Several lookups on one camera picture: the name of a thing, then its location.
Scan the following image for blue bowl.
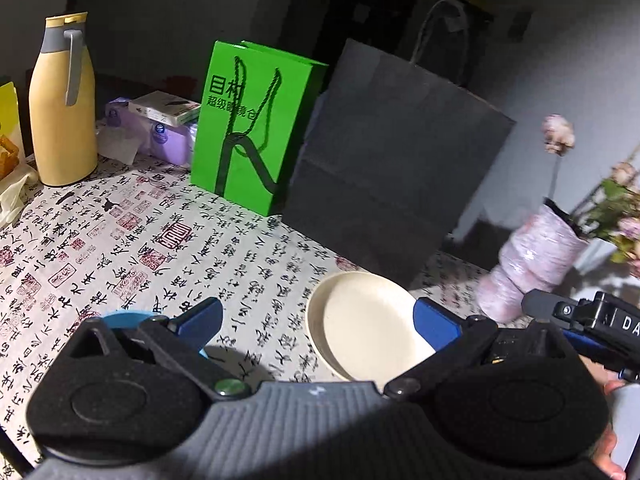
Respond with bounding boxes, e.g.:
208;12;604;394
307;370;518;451
98;309;208;359

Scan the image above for purple ceramic vase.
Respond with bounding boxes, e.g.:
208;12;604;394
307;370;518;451
475;198;588;323

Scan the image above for yellow-green snack box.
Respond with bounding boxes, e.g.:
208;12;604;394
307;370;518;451
0;77;25;179

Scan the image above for yellow thermos jug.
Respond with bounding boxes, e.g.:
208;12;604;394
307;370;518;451
28;12;98;188

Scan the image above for small white box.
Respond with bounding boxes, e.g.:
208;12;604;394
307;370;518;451
128;91;201;127

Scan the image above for purple tissue pack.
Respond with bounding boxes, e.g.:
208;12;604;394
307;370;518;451
104;98;198;167

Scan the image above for calligraphy tablecloth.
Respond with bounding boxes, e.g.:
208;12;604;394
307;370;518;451
0;119;532;470

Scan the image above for cream plate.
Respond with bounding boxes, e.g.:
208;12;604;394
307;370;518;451
305;271;435;389

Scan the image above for black paper bag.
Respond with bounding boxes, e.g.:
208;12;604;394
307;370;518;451
282;0;514;287

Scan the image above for person's right hand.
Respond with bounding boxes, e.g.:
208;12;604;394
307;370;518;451
580;356;626;480

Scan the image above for white rubber gloves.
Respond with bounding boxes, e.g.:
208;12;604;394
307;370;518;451
0;162;39;230

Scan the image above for dried pink flowers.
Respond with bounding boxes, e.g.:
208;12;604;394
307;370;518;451
541;114;639;278

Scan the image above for green paper bag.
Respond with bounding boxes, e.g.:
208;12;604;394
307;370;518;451
191;41;326;216

